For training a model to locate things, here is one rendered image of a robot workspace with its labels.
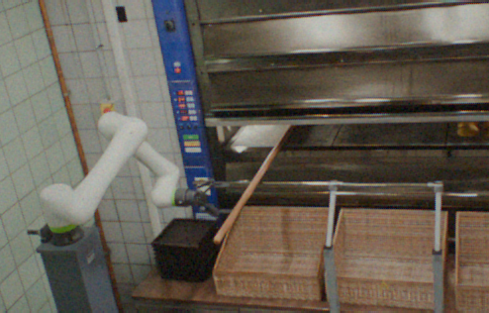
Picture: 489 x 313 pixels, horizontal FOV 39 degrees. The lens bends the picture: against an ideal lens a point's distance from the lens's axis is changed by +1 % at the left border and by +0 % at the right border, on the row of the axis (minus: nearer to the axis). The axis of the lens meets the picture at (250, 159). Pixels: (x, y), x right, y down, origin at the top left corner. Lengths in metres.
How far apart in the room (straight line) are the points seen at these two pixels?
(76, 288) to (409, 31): 1.91
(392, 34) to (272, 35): 0.59
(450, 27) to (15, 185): 2.28
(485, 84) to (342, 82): 0.67
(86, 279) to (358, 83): 1.59
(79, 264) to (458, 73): 1.93
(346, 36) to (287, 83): 0.40
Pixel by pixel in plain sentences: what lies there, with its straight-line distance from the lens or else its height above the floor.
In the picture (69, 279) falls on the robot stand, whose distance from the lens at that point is 3.15.
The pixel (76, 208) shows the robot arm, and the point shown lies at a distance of 2.87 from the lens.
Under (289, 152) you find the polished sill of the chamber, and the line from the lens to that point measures 3.64.
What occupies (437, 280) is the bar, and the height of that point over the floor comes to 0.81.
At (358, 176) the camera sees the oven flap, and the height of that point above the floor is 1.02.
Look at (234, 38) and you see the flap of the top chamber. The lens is 3.52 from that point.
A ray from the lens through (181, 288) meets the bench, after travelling 3.74.
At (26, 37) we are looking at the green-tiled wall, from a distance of 3.84.
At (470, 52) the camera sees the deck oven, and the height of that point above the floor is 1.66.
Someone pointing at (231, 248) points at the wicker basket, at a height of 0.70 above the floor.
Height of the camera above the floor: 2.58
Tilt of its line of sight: 23 degrees down
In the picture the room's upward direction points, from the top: 9 degrees counter-clockwise
